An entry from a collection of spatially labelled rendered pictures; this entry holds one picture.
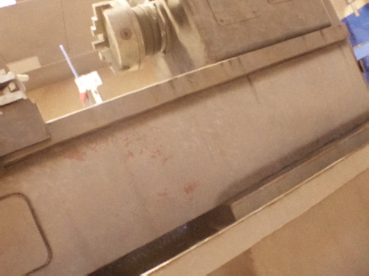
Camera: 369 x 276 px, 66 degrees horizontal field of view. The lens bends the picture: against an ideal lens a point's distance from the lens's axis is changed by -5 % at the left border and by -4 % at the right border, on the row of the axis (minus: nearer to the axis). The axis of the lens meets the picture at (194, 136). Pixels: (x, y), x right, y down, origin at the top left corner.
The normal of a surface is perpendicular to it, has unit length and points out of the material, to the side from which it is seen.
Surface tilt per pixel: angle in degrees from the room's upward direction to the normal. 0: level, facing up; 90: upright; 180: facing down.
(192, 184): 90
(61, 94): 90
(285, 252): 90
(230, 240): 90
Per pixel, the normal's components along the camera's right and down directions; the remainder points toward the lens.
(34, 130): 0.33, -0.15
